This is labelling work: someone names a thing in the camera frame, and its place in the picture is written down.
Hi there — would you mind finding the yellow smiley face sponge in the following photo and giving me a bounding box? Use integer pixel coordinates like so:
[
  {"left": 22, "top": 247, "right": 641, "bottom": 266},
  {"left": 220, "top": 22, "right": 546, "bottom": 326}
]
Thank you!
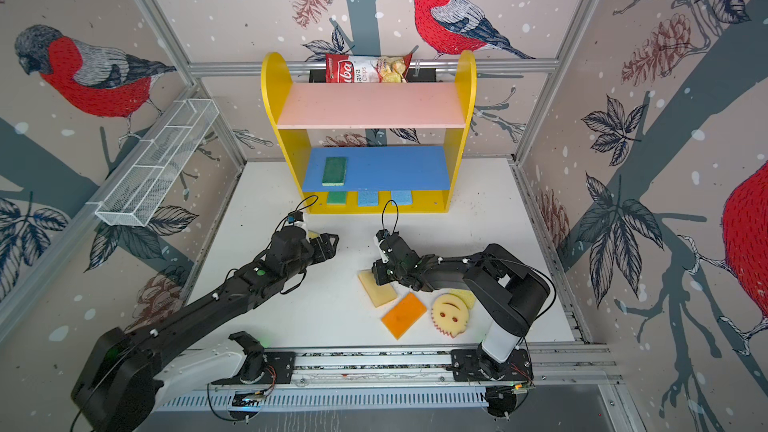
[{"left": 431, "top": 294, "right": 470, "bottom": 338}]

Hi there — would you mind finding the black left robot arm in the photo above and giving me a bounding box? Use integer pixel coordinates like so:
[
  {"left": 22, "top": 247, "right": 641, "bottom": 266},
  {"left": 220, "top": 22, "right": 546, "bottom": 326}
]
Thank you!
[{"left": 71, "top": 225, "right": 339, "bottom": 431}]

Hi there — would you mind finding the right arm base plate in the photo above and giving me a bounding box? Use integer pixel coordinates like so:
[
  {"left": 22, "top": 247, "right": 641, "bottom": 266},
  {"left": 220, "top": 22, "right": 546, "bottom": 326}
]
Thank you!
[{"left": 448, "top": 348, "right": 534, "bottom": 383}]

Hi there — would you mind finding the orange sponge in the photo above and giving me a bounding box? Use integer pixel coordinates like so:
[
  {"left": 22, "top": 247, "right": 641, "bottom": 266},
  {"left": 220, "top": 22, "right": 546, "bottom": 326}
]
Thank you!
[{"left": 381, "top": 293, "right": 427, "bottom": 340}]

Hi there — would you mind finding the white wire mesh basket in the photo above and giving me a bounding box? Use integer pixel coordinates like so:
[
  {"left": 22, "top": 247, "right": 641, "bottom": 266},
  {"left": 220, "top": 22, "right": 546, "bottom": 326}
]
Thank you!
[{"left": 95, "top": 98, "right": 219, "bottom": 227}]

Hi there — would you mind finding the light green sponge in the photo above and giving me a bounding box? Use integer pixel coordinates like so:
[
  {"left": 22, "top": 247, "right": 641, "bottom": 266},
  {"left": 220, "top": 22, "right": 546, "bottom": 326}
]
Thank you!
[{"left": 327, "top": 191, "right": 347, "bottom": 206}]

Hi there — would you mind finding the red cassava chips bag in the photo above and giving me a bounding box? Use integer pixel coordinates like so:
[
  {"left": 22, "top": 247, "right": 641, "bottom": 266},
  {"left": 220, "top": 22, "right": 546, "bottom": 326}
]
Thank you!
[{"left": 325, "top": 54, "right": 412, "bottom": 83}]

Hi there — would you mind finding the dark green sponge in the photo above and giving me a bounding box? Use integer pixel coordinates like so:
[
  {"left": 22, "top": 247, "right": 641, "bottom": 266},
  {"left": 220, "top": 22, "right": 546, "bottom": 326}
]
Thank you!
[{"left": 321, "top": 156, "right": 348, "bottom": 187}]

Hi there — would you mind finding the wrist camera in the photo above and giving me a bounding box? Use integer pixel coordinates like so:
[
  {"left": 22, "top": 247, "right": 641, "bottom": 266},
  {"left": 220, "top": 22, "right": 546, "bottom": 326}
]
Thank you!
[
  {"left": 374, "top": 229, "right": 389, "bottom": 263},
  {"left": 283, "top": 211, "right": 306, "bottom": 229}
]

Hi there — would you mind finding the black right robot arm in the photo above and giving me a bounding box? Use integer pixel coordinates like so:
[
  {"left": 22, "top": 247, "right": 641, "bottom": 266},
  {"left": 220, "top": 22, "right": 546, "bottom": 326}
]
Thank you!
[{"left": 372, "top": 229, "right": 556, "bottom": 383}]

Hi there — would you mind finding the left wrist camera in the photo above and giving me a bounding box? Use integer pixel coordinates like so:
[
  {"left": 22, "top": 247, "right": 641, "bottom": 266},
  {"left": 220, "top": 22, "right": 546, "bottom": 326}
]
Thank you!
[{"left": 283, "top": 211, "right": 306, "bottom": 229}]

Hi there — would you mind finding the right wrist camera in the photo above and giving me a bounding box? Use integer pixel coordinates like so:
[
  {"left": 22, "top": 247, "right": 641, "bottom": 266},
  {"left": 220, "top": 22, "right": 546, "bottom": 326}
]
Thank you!
[{"left": 374, "top": 229, "right": 389, "bottom": 263}]

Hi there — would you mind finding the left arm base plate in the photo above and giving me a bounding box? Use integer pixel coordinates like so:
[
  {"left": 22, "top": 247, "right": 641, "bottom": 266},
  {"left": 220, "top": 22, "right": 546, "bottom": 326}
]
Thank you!
[{"left": 213, "top": 350, "right": 297, "bottom": 387}]

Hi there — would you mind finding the yellow shelf with coloured boards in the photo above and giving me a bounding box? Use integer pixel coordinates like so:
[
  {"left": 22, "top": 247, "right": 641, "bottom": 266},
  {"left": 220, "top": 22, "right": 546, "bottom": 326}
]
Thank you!
[{"left": 260, "top": 52, "right": 478, "bottom": 215}]

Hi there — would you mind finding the yellow sponge right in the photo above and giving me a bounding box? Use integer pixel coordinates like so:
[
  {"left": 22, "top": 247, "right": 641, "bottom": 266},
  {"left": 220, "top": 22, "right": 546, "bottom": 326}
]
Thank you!
[{"left": 449, "top": 289, "right": 477, "bottom": 309}]

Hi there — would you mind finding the blue sponge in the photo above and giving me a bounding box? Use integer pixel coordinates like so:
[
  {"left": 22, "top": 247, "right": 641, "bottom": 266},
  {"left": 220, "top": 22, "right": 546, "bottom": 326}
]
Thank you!
[
  {"left": 391, "top": 190, "right": 413, "bottom": 206},
  {"left": 357, "top": 191, "right": 379, "bottom": 208}
]

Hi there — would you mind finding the pale yellow sponge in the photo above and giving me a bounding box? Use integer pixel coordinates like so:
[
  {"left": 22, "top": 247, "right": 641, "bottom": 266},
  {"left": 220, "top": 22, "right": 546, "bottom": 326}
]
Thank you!
[{"left": 357, "top": 270, "right": 398, "bottom": 308}]

